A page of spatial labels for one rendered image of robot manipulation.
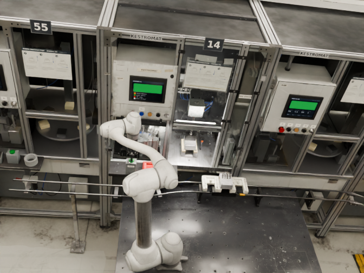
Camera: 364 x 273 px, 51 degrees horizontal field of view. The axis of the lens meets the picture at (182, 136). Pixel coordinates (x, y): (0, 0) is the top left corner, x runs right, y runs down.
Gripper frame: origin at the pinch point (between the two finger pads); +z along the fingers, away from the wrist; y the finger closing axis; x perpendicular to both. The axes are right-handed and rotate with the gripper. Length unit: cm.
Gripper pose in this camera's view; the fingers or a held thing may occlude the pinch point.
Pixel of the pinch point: (131, 156)
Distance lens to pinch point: 289.4
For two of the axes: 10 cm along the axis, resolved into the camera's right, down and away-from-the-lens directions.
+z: -1.3, 7.5, 6.5
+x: 0.3, 6.6, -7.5
